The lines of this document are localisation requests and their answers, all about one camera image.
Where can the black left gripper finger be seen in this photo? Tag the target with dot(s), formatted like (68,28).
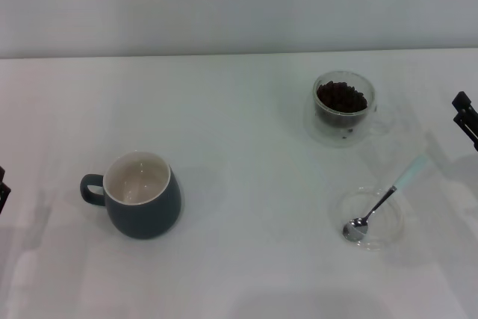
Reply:
(3,197)

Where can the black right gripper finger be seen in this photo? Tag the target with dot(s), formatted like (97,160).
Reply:
(467,119)

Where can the dark grey ceramic mug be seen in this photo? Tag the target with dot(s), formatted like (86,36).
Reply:
(149,218)

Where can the coffee beans in glass cup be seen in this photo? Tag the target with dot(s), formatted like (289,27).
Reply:
(341,98)

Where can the clear glass saucer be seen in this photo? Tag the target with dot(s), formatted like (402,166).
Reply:
(390,222)

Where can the clear double-wall glass cup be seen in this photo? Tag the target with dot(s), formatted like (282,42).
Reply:
(336,136)

